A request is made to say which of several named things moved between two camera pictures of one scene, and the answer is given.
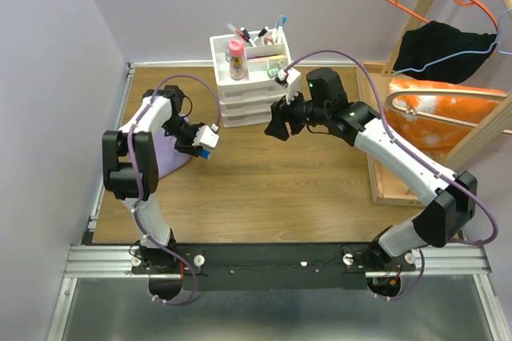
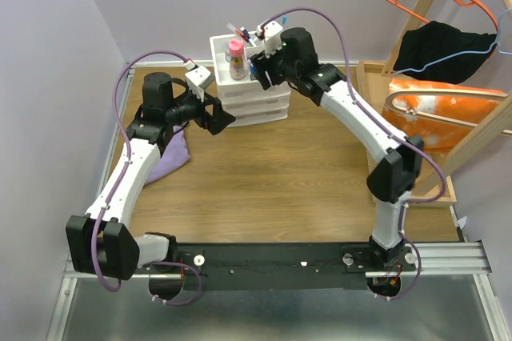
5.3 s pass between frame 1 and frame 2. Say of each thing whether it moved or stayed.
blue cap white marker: stayed
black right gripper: moved
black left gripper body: moved
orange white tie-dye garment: stayed
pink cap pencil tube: stayed
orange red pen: stayed
